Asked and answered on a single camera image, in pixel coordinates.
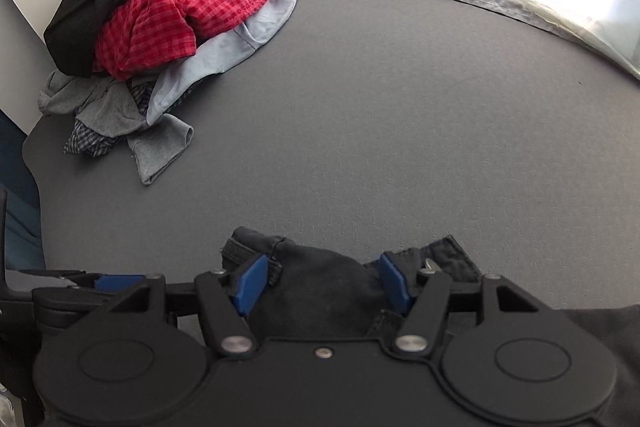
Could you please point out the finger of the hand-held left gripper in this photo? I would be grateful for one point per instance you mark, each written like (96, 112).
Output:
(120, 281)

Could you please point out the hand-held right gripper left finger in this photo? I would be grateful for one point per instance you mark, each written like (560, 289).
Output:
(249, 283)

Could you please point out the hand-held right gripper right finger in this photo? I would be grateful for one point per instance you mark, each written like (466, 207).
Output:
(396, 283)

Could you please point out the black pants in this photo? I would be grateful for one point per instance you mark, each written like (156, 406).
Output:
(320, 287)

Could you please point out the blue cloth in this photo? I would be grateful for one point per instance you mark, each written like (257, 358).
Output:
(15, 207)

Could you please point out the dark plaid garment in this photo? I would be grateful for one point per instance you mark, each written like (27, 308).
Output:
(87, 139)

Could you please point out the grey garment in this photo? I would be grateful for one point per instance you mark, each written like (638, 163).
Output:
(110, 107)

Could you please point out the grey mat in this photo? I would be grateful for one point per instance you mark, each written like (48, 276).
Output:
(375, 107)

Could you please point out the light blue garment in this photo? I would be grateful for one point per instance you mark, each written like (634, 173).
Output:
(220, 52)

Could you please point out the red checkered shirt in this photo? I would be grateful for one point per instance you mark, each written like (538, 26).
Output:
(150, 27)

